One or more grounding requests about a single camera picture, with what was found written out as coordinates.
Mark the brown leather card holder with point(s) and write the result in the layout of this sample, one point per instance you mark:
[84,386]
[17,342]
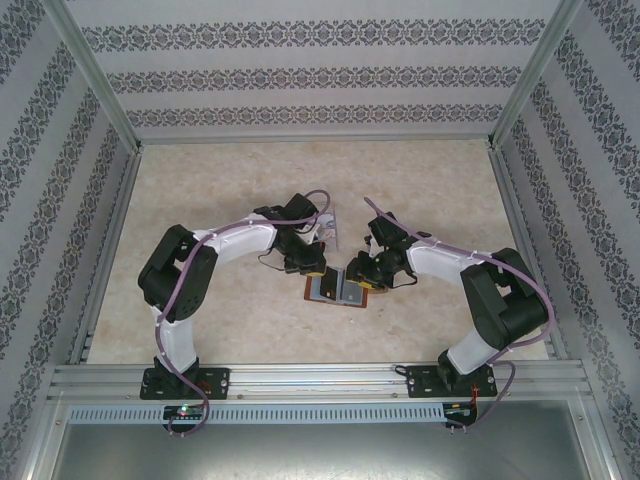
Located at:
[309,292]

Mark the clear acrylic card box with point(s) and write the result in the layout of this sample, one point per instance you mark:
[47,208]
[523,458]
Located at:
[325,247]

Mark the pink floral white card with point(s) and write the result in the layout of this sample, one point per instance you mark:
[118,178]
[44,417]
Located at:
[328,230]

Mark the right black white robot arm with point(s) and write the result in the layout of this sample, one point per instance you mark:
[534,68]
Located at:
[500,310]

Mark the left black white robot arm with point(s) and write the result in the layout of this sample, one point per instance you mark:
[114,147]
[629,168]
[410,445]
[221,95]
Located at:
[175,285]

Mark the black card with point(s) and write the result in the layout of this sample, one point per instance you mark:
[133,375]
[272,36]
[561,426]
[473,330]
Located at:
[325,285]

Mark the grey blue card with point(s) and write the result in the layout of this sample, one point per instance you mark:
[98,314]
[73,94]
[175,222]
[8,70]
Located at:
[353,292]

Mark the grey metal panel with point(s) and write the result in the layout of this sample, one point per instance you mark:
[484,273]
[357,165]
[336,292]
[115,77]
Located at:
[320,452]

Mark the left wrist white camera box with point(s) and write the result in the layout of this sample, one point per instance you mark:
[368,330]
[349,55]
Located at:
[312,237]

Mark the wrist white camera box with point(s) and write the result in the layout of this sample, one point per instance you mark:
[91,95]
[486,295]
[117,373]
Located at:
[312,237]
[370,245]

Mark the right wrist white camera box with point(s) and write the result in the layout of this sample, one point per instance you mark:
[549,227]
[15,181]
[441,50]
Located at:
[370,245]

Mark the aluminium mounting rail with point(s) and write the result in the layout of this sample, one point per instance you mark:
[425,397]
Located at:
[310,382]

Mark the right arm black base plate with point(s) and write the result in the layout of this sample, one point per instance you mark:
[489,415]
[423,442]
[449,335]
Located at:
[420,382]

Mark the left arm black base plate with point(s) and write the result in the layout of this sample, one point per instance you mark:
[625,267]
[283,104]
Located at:
[220,382]

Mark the aluminium side rail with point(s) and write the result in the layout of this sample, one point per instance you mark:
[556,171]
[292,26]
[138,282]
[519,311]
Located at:
[525,225]
[107,225]

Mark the aluminium frame post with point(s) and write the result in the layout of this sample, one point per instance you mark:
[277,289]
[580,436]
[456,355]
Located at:
[95,75]
[535,75]

